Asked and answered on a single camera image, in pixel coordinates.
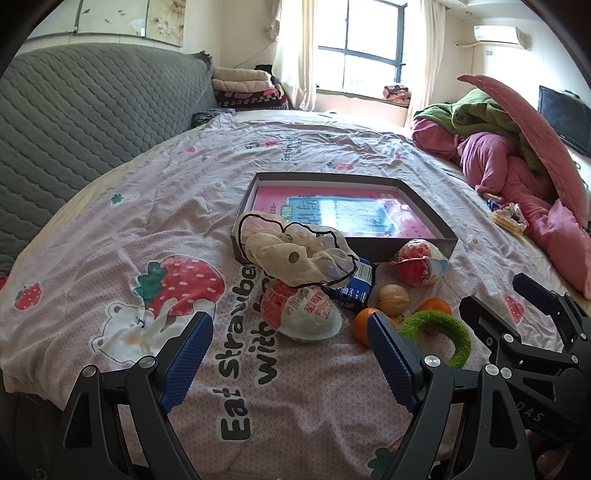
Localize pink folded blanket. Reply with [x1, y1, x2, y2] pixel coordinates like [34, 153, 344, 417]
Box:
[213, 79, 278, 93]

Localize green garment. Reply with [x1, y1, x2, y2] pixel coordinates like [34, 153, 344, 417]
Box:
[413, 88, 546, 171]

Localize yellow snack packet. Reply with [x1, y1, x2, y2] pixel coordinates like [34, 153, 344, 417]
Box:
[492, 203, 529, 234]

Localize white air conditioner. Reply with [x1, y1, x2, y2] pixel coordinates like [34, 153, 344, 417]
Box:
[474, 25, 532, 49]

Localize black television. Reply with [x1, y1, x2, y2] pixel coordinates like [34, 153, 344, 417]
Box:
[538, 85, 591, 155]

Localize green fuzzy ring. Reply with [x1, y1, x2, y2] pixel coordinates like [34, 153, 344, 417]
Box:
[398, 310, 472, 368]

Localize walnut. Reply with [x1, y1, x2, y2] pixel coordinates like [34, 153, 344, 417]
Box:
[378, 285, 411, 317]

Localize dark patterned folded blanket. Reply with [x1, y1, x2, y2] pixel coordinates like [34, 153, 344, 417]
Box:
[217, 88, 289, 112]

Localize white curtain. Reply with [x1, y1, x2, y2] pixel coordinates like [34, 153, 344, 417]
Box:
[406, 0, 446, 127]
[274, 0, 319, 112]

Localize grey cardboard box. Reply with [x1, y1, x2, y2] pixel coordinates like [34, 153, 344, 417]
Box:
[229, 172, 459, 263]

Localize orange mandarin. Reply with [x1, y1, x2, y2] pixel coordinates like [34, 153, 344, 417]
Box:
[418, 298, 452, 324]
[353, 308, 395, 347]

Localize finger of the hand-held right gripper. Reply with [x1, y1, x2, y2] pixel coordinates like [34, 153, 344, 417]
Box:
[458, 295, 525, 365]
[512, 272, 566, 319]

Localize cream folded blanket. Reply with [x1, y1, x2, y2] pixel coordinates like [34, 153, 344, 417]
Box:
[211, 68, 273, 84]

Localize magenta fleece clothes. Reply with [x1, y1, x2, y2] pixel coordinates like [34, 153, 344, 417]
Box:
[412, 117, 591, 296]

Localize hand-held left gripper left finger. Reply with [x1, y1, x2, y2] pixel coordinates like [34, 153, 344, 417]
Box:
[51, 310, 215, 480]

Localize beige black-edged hair scrunchie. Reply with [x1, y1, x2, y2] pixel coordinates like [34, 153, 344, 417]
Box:
[235, 211, 360, 286]

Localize window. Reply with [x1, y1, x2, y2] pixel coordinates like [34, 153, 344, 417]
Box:
[318, 0, 408, 100]

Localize grey quilted headboard cover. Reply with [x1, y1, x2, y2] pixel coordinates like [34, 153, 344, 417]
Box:
[0, 44, 218, 278]

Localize white red-label pudding cup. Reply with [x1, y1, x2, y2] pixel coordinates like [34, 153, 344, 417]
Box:
[260, 280, 343, 341]
[392, 239, 448, 286]

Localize flower wall painting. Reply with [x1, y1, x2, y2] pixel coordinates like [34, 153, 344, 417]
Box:
[25, 0, 185, 47]

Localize dark blue patterned cloth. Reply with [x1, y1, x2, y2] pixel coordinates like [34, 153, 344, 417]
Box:
[191, 108, 232, 127]

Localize pink quilted blanket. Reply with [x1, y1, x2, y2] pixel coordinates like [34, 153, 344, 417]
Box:
[457, 74, 589, 227]

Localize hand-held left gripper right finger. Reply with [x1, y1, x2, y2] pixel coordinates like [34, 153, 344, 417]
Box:
[366, 311, 539, 480]

